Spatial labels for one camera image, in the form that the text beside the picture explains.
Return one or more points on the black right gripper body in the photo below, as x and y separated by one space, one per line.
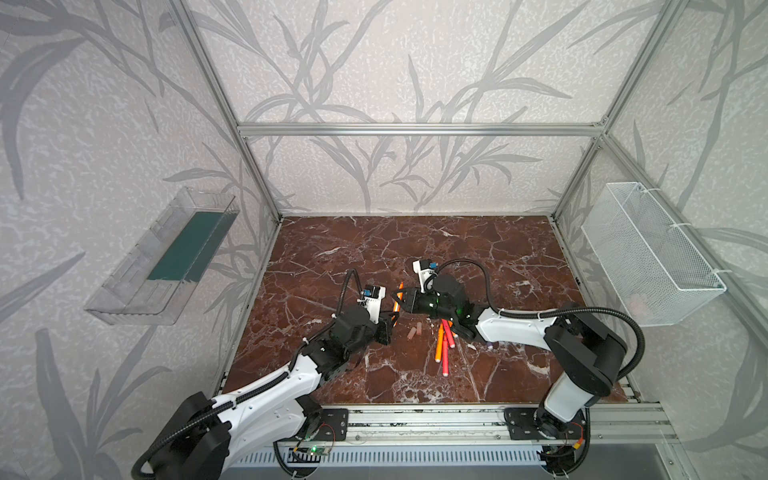
411 300

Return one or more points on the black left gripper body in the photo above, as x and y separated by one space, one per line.
383 327

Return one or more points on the yellow-orange highlighter pen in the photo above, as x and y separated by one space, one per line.
439 345

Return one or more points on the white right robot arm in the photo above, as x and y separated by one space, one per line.
589 353

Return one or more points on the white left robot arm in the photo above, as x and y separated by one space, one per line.
205 436

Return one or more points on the pink highlighter pen upper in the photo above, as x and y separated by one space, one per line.
449 337

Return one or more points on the pink highlighter pen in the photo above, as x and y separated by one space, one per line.
445 365
449 337

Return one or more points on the pink highlighter pen lower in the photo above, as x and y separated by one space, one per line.
445 365

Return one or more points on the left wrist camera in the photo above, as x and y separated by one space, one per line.
371 299

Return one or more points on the clear plastic wall tray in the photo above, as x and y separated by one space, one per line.
152 285

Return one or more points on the white wire mesh basket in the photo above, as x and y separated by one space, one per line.
657 273

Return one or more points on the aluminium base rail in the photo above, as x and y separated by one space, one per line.
453 435

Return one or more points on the aluminium cage frame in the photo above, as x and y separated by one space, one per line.
689 122

